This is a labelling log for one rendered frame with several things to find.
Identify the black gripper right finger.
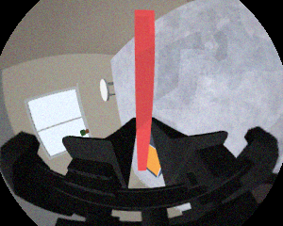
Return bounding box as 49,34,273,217
150,118,228,186

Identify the red panel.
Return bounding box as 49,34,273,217
134,10,156,170

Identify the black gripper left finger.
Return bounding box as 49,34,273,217
62,118,137,188

